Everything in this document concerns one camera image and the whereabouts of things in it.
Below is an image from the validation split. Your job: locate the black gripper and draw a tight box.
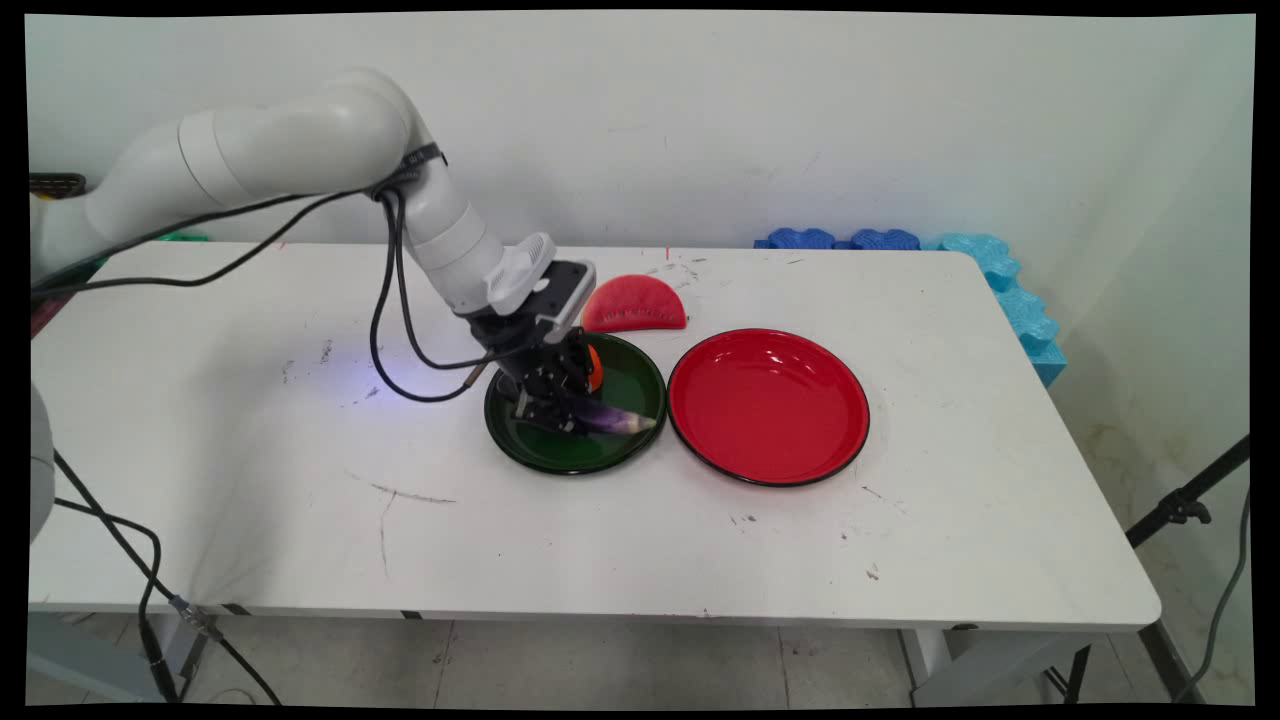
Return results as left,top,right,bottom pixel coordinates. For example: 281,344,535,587
468,312,593,437

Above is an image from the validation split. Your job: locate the purple toy eggplant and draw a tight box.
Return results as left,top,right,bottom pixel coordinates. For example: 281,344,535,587
572,398,659,437

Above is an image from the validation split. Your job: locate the dark green round plate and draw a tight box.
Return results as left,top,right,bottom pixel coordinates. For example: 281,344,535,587
484,332,669,476

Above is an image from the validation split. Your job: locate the red toy watermelon slice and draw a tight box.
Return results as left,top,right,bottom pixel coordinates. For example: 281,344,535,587
580,274,689,334

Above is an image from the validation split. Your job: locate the red round plate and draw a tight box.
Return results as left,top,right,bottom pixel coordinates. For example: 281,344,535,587
667,328,871,488

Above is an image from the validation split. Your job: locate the green foam mat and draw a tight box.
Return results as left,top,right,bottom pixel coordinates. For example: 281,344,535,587
60,230,210,276

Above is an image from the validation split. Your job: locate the white table leg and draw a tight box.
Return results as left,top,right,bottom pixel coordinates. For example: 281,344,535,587
898,627,1093,707
150,614,219,704

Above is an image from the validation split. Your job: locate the light blue foam mat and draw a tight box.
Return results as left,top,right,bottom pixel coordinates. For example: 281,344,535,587
922,232,1068,388

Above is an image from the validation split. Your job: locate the black tripod stand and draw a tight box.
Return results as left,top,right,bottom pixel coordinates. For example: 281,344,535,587
1124,434,1252,703

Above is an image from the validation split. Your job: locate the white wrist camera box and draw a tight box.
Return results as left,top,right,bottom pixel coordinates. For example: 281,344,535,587
533,259,599,347

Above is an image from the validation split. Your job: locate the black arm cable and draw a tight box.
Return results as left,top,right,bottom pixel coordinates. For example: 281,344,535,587
30,145,521,404

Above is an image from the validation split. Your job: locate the black floor cable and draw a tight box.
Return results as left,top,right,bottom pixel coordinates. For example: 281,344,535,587
50,448,284,707

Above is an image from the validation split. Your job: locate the gray hanging cable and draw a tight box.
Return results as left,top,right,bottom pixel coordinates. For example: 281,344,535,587
1172,485,1253,704

